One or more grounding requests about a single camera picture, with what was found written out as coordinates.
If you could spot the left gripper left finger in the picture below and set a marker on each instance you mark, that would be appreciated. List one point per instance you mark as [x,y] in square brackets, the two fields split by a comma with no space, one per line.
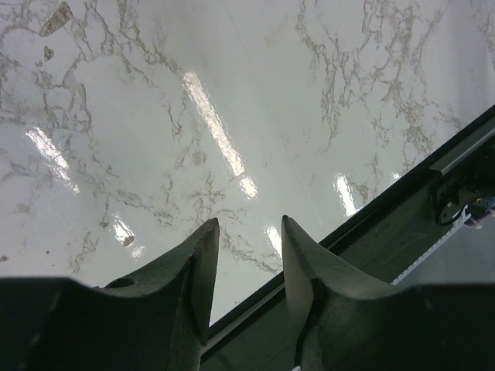
[155,318]

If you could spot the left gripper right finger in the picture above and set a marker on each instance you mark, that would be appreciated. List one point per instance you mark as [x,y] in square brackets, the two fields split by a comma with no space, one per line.
[343,319]

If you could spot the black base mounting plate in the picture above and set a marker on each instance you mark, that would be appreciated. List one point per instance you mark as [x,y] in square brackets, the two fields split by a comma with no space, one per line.
[383,239]

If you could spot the white slotted cable duct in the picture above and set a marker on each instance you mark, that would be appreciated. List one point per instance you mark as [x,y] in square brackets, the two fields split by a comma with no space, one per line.
[456,227]

